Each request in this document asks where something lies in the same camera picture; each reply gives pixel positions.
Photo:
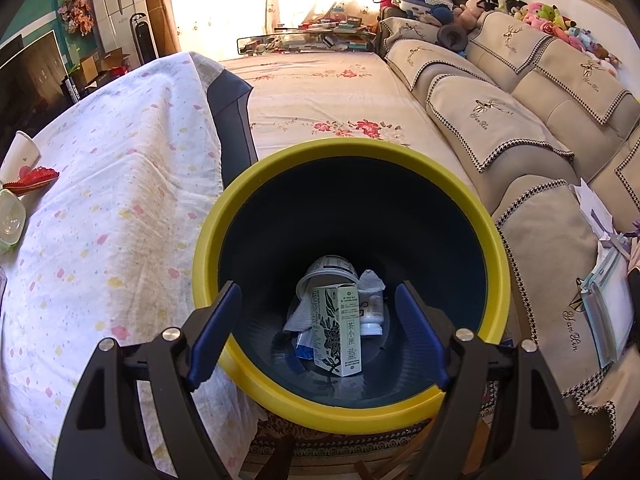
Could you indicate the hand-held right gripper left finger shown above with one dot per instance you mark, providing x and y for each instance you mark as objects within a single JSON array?
[{"x": 215, "y": 330}]

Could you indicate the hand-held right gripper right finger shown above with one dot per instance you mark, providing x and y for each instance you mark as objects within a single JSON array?
[{"x": 420, "y": 330}]

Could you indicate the small white yogurt bottle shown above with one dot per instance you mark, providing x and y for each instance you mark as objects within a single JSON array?
[{"x": 371, "y": 317}]

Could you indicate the white tissue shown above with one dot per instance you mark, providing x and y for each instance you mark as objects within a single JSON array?
[{"x": 370, "y": 285}]

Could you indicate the green white tea carton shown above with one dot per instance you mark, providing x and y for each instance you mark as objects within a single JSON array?
[{"x": 335, "y": 330}]

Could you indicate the white instant noodle bowl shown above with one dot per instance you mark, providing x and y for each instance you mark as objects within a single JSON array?
[{"x": 325, "y": 272}]

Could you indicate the yellow rimmed dark bin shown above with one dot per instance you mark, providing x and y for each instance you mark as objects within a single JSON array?
[{"x": 350, "y": 210}]

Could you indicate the red snack wrapper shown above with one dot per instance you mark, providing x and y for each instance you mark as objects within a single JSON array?
[{"x": 32, "y": 180}]

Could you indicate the white paper cup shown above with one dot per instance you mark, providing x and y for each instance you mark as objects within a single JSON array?
[{"x": 20, "y": 152}]

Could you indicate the patterned rug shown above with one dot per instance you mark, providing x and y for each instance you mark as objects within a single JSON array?
[{"x": 325, "y": 444}]

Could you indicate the clear plastic document bag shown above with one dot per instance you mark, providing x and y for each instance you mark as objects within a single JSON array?
[{"x": 605, "y": 310}]

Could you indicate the dark blue under cloth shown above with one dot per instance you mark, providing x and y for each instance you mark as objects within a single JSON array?
[{"x": 232, "y": 120}]

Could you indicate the white papers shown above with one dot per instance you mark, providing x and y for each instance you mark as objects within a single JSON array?
[{"x": 595, "y": 210}]

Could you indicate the beige floral bed sheet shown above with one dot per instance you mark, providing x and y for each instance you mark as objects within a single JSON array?
[{"x": 310, "y": 90}]

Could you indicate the beige sofa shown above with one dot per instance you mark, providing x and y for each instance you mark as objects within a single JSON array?
[{"x": 545, "y": 95}]

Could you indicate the open cardboard boxes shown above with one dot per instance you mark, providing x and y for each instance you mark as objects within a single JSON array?
[{"x": 100, "y": 67}]

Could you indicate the black white tower fan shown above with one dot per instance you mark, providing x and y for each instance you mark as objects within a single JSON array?
[{"x": 142, "y": 40}]

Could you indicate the cluttered glass table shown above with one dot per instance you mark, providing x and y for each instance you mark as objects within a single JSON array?
[{"x": 300, "y": 42}]

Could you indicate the curved black television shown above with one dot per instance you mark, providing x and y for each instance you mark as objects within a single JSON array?
[{"x": 30, "y": 80}]

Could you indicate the cream curtains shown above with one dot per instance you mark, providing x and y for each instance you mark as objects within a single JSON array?
[{"x": 225, "y": 0}]

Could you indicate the pile of plush toys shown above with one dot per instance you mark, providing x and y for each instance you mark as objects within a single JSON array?
[{"x": 545, "y": 15}]

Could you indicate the white standing air conditioner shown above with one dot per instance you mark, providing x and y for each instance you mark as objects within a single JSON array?
[{"x": 115, "y": 5}]

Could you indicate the artificial flower decoration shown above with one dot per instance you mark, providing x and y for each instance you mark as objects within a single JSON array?
[{"x": 77, "y": 12}]

